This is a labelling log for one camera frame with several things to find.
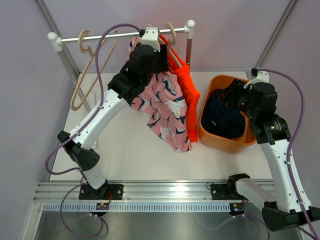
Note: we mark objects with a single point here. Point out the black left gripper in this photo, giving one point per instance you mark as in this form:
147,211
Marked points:
162,58

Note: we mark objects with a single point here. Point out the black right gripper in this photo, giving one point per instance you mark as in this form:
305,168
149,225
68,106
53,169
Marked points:
236,88

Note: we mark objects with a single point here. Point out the navy blue shorts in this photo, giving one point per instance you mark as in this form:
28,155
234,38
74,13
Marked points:
221,120

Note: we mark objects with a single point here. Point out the cream hanger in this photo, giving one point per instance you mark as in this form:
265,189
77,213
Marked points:
85,50

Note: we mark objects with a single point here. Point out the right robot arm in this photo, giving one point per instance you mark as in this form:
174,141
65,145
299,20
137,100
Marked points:
290,207

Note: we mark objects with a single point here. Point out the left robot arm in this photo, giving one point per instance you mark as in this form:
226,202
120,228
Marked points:
78,143

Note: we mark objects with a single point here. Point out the beige plastic hanger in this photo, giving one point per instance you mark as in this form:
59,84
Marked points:
172,42

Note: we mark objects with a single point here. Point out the orange shorts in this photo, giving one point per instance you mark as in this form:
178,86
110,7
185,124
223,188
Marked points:
191,95

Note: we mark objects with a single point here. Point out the pink shark print shorts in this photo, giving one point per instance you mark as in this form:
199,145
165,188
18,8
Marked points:
164,101

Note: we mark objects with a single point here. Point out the orange plastic basket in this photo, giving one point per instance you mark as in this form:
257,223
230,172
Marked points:
233,145

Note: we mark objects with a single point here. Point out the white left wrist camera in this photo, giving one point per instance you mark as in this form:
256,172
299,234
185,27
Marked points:
151,38

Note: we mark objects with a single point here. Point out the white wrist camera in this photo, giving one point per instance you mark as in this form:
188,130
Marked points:
151,38
259,76

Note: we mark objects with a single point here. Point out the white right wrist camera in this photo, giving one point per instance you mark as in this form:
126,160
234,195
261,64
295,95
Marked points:
259,76

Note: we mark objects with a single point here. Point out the clothes rack with metal rail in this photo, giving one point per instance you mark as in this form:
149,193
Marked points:
126,30

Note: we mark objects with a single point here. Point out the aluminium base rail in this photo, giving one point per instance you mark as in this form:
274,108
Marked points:
132,191

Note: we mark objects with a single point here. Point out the white slotted cable duct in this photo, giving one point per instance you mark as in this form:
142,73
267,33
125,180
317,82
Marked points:
140,207

